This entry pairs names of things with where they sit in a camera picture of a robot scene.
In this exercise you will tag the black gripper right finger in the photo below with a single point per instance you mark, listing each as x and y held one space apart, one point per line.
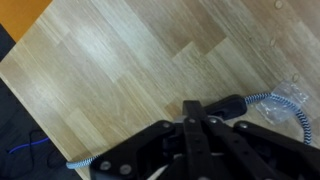
266 153

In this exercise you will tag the black inline lamp switch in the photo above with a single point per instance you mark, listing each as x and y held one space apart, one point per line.
230 105

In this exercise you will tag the small clear plastic bag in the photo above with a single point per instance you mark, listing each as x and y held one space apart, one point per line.
273 111

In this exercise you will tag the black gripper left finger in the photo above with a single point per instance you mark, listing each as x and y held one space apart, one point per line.
140 150

